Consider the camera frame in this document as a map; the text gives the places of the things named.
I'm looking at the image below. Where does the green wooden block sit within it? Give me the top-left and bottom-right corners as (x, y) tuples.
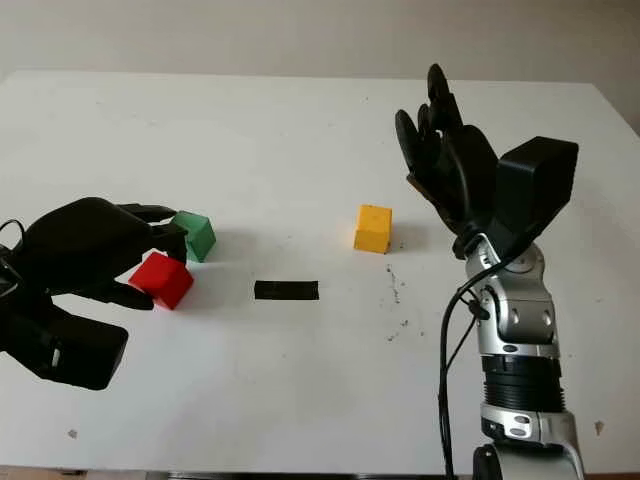
(172, 211), (217, 264)

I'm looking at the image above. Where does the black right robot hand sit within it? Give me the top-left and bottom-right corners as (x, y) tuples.
(394, 63), (501, 242)

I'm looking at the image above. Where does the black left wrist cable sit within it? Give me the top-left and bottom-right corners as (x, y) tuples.
(0, 218), (26, 251)

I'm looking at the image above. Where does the yellow wooden block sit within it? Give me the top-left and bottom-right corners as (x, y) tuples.
(353, 203), (394, 255)

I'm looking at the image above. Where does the red wooden block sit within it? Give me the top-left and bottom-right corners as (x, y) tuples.
(128, 251), (195, 311)

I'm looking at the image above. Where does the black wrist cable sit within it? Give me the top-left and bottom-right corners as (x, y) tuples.
(0, 218), (26, 251)
(436, 239), (531, 480)

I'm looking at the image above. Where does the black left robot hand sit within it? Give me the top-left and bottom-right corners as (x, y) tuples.
(14, 197), (190, 312)

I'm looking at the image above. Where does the black tape strip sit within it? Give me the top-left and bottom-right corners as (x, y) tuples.
(253, 279), (320, 302)

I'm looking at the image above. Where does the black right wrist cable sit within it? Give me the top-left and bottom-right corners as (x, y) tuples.
(436, 239), (531, 480)

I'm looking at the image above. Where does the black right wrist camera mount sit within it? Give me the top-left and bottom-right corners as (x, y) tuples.
(492, 135), (580, 251)

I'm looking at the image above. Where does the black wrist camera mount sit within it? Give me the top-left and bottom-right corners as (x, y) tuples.
(492, 135), (580, 251)
(0, 294), (129, 392)

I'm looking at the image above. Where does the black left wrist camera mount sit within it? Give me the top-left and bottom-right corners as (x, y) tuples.
(0, 294), (129, 392)

